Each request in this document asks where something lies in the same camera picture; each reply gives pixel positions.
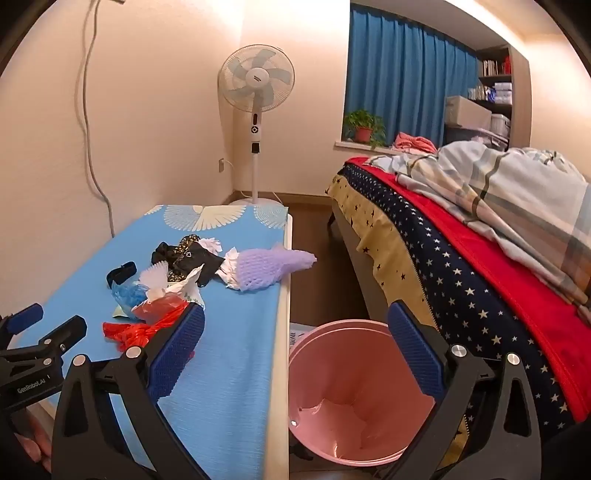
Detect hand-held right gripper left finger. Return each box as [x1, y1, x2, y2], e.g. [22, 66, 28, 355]
[51, 302, 208, 480]

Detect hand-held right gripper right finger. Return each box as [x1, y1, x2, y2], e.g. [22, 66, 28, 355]
[383, 300, 541, 480]

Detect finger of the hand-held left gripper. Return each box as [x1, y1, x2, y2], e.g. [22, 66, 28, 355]
[39, 315, 88, 357]
[0, 302, 44, 344]

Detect clear plastic packet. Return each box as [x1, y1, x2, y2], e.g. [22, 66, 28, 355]
[130, 295, 189, 324]

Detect red plastic bag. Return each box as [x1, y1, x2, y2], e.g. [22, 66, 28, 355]
[102, 318, 185, 354]

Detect printed paper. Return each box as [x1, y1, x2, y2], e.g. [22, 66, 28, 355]
[148, 265, 206, 310]

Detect pink plastic bin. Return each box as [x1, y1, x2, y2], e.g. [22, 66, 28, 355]
[288, 319, 437, 467]

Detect person's left hand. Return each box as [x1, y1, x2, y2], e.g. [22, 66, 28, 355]
[11, 408, 56, 474]

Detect table with blue cloth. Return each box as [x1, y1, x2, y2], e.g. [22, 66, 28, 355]
[9, 204, 291, 480]

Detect blue plastic bag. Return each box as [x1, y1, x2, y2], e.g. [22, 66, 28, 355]
[111, 281, 151, 318]

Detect navy star bed sheet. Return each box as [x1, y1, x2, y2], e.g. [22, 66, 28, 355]
[339, 164, 573, 439]

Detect black plastic wrapper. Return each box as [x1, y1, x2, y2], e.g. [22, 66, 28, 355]
[151, 234, 225, 283]

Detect white paper scrap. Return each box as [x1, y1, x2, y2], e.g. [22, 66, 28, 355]
[215, 248, 243, 290]

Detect white folding table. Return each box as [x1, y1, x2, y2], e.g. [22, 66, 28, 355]
[270, 211, 295, 480]

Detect white printed box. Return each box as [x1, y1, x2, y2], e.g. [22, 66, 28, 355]
[289, 322, 315, 345]

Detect purple foam fruit net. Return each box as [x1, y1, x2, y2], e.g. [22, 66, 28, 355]
[229, 244, 318, 292]

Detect yellow star bed skirt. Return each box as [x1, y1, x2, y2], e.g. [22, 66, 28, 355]
[325, 174, 437, 324]

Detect plaid quilt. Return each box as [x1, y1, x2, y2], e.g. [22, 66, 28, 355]
[365, 141, 591, 324]

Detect pink clothes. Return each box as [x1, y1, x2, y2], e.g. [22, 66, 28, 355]
[392, 131, 438, 154]

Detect potted green plant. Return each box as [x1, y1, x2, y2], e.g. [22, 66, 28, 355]
[342, 109, 387, 149]

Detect translucent storage box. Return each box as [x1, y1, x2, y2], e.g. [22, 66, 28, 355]
[490, 113, 512, 139]

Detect grey storage box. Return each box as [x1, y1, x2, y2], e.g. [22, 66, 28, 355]
[444, 95, 492, 130]

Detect blue curtain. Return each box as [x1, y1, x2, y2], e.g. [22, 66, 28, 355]
[344, 7, 481, 149]

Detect wooden bookshelf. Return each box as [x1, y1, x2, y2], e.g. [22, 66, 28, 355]
[475, 44, 532, 149]

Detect black strap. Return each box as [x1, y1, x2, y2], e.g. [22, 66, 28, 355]
[106, 261, 138, 287]

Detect grey wall cable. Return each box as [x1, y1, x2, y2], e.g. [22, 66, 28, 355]
[76, 0, 127, 237]

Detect white pedestal fan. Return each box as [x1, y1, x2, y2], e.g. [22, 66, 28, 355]
[218, 44, 296, 206]

